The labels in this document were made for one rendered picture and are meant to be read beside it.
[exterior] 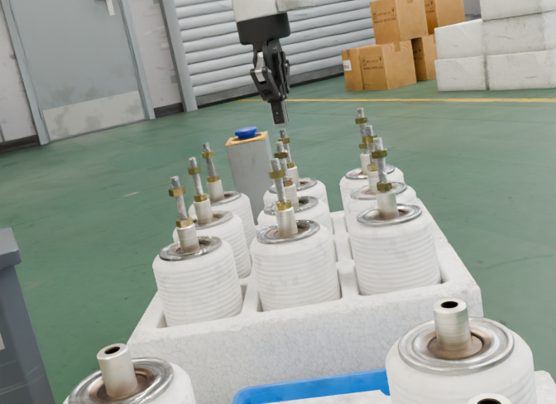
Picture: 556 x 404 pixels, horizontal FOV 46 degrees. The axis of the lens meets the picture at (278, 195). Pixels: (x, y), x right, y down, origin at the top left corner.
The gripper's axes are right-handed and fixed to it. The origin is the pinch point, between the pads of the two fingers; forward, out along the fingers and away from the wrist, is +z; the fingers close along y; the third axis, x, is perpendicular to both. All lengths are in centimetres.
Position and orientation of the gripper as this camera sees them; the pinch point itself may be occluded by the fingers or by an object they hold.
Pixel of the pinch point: (280, 114)
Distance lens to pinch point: 97.1
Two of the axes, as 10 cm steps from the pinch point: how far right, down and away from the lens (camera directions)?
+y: -2.8, 2.9, -9.2
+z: 1.9, 9.5, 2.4
